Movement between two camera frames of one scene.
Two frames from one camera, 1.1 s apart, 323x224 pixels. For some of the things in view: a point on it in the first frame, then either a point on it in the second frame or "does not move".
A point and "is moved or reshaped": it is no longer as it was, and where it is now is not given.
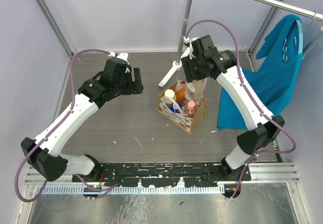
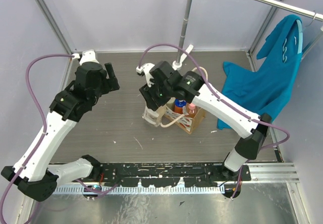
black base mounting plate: (163, 175) does not move
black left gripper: (136, 81) -> (108, 83)
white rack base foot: (176, 66) does not move
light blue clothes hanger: (300, 33) does not move
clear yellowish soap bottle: (194, 91) is moved or reshaped
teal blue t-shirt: (277, 67) does not move
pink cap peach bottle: (191, 109) does not move
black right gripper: (189, 74) -> (148, 92)
